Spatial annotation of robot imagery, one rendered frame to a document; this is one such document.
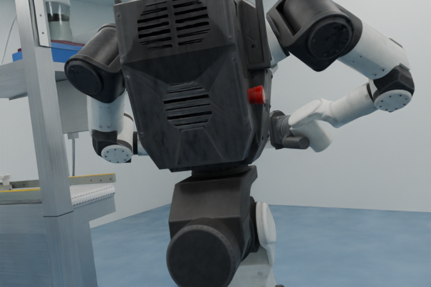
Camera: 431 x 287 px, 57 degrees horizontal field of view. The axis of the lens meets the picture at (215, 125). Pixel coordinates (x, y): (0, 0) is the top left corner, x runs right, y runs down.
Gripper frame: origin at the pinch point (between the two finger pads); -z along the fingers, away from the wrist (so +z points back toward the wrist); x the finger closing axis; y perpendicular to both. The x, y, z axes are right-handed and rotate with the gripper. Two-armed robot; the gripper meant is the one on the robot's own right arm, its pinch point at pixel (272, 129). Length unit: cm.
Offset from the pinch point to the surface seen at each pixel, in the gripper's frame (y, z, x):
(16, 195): -83, -29, 10
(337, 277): 83, -104, 108
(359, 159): 209, -232, 58
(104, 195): -55, -30, 16
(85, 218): -62, -26, 22
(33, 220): -78, -23, 18
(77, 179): -64, -47, 10
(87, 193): -61, -25, 13
